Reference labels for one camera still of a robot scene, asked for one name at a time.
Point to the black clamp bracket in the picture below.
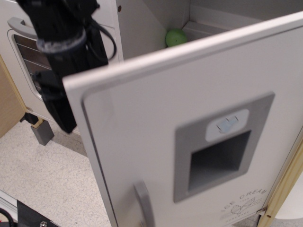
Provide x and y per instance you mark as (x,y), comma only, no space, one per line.
(30,118)

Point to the grey oven door handle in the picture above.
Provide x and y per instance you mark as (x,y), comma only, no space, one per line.
(19,26)

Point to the white toy oven door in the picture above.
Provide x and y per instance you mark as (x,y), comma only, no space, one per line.
(22,60)

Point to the white round object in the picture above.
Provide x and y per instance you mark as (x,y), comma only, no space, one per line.
(290,212)

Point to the light wooden right post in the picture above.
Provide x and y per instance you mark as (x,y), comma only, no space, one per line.
(286,184)

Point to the grey fridge door handle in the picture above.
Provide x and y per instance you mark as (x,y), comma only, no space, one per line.
(144,201)

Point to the grey kitchen leg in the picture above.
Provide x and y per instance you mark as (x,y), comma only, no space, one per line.
(43,133)

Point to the grey ice dispenser panel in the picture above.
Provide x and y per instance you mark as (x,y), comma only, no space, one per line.
(219,147)

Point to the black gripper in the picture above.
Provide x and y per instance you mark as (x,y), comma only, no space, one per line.
(91,54)

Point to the white toy fridge door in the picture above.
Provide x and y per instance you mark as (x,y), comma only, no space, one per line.
(127,114)

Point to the green toy ball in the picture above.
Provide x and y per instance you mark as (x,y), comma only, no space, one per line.
(175,37)

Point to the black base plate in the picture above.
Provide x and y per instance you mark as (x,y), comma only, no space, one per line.
(23,216)

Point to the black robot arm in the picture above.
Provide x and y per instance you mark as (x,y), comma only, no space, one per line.
(71,41)

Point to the light wooden side panel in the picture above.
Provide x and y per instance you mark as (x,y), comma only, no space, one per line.
(12,108)

